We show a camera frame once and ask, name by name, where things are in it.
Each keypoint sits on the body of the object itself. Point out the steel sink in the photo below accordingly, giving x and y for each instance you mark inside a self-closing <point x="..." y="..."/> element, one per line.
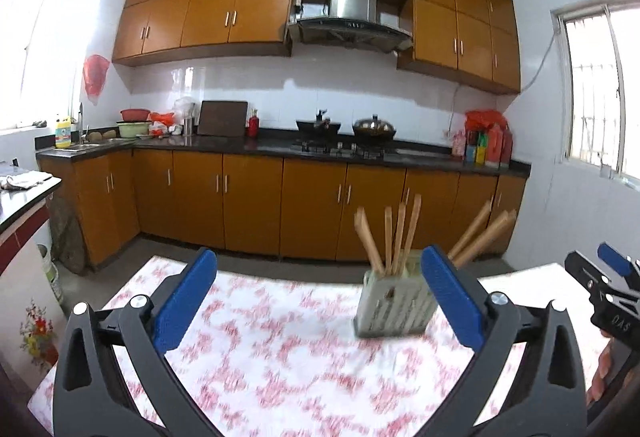
<point x="95" y="146"/>

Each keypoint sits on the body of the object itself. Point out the dark red bottle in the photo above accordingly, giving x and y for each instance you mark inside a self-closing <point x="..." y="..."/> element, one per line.
<point x="507" y="149"/>

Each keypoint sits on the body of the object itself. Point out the steel cup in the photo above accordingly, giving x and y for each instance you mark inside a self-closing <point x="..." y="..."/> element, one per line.
<point x="188" y="126"/>

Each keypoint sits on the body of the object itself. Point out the green basin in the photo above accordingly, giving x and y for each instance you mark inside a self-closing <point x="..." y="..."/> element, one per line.
<point x="132" y="128"/>

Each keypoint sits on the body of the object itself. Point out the steel faucet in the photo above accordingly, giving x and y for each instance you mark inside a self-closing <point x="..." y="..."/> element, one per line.
<point x="81" y="122"/>

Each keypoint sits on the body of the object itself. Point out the black kitchen countertop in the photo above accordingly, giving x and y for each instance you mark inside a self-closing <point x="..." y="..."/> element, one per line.
<point x="225" y="147"/>

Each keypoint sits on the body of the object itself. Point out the green perforated utensil holder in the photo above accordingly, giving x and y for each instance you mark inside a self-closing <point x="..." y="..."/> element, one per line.
<point x="390" y="307"/>

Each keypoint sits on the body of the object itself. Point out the wooden upper kitchen cabinets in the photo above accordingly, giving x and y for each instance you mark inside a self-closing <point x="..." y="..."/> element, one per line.
<point x="210" y="12"/>

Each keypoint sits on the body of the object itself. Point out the grey cloth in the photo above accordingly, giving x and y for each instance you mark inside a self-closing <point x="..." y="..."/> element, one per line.
<point x="20" y="180"/>

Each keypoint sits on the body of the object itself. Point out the white bucket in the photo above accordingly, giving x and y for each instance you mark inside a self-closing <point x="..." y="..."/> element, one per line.
<point x="51" y="272"/>

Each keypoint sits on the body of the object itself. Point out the red oil jug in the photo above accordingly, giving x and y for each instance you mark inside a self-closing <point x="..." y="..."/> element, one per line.
<point x="495" y="147"/>

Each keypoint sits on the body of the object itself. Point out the red floral tablecloth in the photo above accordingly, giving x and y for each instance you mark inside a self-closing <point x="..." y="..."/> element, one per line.
<point x="280" y="342"/>

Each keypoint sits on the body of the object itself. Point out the pink packet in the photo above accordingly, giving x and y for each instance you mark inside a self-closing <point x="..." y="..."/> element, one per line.
<point x="458" y="144"/>

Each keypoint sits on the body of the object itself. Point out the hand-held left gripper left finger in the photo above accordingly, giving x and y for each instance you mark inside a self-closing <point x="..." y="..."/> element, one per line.
<point x="185" y="297"/>

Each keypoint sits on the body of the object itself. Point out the brown sack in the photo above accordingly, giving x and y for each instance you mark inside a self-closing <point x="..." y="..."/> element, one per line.
<point x="65" y="237"/>

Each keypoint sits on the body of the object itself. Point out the gas stove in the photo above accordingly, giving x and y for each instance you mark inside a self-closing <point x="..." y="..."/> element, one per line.
<point x="330" y="148"/>

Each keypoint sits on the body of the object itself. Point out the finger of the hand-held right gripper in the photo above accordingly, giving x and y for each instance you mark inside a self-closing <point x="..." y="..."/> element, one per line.
<point x="580" y="267"/>
<point x="612" y="259"/>

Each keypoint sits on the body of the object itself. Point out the sliding window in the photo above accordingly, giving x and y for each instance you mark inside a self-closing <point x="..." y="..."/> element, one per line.
<point x="50" y="52"/>

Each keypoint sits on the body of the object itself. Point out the wooden kitchen cabinets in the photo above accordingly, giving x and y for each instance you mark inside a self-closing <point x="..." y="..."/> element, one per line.
<point x="210" y="12"/>
<point x="250" y="202"/>

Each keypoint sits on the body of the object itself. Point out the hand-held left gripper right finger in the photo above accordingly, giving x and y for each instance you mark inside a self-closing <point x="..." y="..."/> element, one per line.
<point x="452" y="297"/>

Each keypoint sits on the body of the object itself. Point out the red basin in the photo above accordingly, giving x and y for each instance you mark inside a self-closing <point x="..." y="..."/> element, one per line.
<point x="135" y="114"/>

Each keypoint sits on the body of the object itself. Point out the person's right hand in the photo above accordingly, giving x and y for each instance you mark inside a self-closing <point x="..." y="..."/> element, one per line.
<point x="601" y="367"/>

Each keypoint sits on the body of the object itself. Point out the black wok with lid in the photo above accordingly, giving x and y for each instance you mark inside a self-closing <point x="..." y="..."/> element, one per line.
<point x="374" y="128"/>

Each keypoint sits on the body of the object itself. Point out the group of condiment bottles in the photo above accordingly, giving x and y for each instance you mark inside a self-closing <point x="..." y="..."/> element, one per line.
<point x="477" y="149"/>

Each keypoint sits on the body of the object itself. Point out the red bottle with gold cap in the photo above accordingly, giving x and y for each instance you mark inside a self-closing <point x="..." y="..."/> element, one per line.
<point x="253" y="124"/>

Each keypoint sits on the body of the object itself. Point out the wooden lower kitchen cabinets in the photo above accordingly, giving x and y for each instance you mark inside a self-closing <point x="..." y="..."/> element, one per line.
<point x="250" y="202"/>

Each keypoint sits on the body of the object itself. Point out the set of wooden chopsticks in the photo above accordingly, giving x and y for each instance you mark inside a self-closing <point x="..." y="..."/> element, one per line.
<point x="414" y="217"/>

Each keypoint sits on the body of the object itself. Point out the hanging red plastic bag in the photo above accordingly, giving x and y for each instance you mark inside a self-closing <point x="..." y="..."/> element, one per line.
<point x="95" y="74"/>

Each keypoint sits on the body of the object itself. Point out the orange white plastic bag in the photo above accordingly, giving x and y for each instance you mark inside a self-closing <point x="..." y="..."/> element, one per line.
<point x="161" y="122"/>

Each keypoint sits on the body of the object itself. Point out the yellow detergent bottle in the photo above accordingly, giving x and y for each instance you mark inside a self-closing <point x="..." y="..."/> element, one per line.
<point x="63" y="134"/>

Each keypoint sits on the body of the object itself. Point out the dark wooden cutting board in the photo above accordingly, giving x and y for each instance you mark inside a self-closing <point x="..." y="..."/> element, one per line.
<point x="222" y="117"/>

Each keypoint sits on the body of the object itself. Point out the white cabinet with flower decal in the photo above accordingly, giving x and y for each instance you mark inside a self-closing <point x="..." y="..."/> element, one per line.
<point x="25" y="267"/>

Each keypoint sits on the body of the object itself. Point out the barred window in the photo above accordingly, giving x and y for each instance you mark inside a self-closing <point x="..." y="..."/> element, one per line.
<point x="595" y="92"/>

